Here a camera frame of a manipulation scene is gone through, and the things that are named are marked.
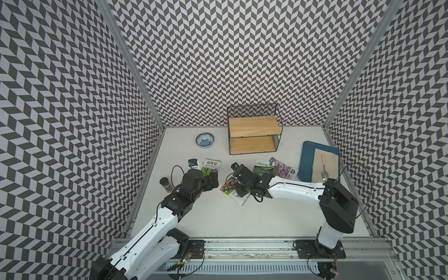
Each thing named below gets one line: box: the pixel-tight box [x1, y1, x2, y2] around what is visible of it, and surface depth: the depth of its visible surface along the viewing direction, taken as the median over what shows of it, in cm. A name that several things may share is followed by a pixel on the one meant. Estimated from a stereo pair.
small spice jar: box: [159, 176, 174, 194], surface depth 84 cm
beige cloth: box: [311, 148, 339, 183], surface depth 101 cm
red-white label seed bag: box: [201, 158, 222, 177], surface depth 101 cm
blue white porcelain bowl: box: [195, 132, 215, 149], surface depth 111 cm
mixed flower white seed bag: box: [219, 176, 251, 206], surface depth 90 cm
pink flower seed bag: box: [273, 159, 299, 181], surface depth 98 cm
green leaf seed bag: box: [253, 156, 276, 176], surface depth 101 cm
